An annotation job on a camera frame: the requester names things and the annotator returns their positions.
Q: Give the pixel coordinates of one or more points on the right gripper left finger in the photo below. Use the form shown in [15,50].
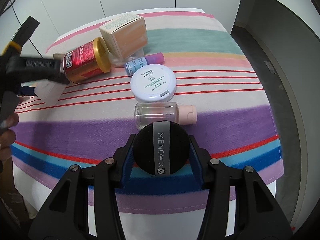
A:
[83,203]

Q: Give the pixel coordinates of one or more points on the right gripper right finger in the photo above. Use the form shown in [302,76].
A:
[257,213]

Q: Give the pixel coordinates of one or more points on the translucent square plastic lid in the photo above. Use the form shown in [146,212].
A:
[49,91]

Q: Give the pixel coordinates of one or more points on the red gold tin can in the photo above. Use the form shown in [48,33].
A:
[86,61]

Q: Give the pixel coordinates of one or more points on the beige cardboard cosmetic box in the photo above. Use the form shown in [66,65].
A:
[125,35]

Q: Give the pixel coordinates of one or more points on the blue purple small tube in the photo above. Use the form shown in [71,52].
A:
[132,66]

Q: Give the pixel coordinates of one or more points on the clear bottle pink cap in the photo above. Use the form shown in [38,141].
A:
[147,113]

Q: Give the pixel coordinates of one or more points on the white round compact case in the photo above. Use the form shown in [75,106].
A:
[153,83]

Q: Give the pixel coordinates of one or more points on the person's left hand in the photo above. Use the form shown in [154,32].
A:
[8,137]

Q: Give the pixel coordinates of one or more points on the striped colourful cloth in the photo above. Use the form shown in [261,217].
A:
[203,83]

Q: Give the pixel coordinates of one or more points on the clear glass jar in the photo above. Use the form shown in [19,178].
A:
[116,62]

